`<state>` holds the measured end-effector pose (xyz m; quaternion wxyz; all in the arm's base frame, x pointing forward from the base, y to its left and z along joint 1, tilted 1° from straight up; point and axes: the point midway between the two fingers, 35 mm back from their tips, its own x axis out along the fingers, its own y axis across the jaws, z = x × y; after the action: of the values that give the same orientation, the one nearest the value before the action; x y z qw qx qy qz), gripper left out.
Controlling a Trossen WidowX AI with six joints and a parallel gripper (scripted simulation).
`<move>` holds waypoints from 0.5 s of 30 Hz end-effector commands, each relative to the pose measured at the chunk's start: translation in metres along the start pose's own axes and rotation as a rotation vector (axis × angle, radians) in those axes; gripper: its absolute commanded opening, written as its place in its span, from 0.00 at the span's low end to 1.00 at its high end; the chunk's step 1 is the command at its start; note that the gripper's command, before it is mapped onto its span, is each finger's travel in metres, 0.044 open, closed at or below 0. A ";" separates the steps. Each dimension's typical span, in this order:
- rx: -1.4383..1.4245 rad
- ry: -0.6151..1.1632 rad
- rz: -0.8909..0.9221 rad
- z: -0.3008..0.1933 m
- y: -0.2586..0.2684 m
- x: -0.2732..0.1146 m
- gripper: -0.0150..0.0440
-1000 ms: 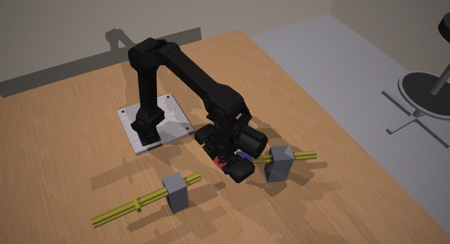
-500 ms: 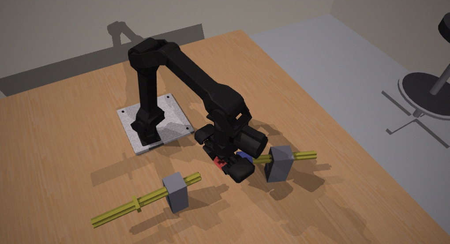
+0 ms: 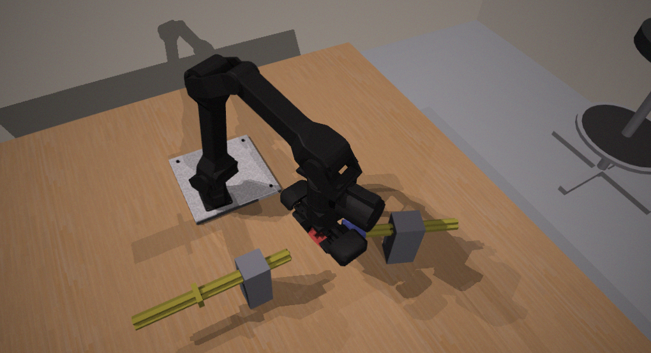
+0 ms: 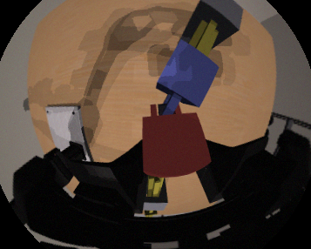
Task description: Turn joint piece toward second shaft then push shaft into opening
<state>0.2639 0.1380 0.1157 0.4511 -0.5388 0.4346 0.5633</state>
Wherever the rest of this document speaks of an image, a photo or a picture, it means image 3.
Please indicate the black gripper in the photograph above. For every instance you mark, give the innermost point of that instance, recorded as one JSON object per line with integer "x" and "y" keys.
{"x": 343, "y": 244}

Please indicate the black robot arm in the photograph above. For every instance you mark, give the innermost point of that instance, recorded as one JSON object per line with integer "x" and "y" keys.
{"x": 319, "y": 151}

